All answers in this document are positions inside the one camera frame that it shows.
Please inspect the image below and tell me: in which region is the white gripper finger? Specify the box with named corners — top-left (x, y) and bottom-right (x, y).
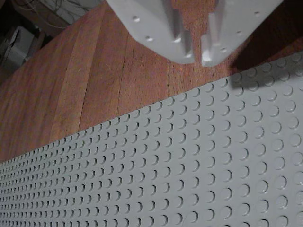
top-left (200, 0), bottom-right (285, 67)
top-left (106, 0), bottom-right (197, 65)

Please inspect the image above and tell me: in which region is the grey lego baseplate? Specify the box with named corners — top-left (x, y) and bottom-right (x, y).
top-left (0, 51), bottom-right (303, 227)

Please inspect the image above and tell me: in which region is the white cardboard box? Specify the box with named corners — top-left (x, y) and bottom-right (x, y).
top-left (0, 25), bottom-right (36, 69)

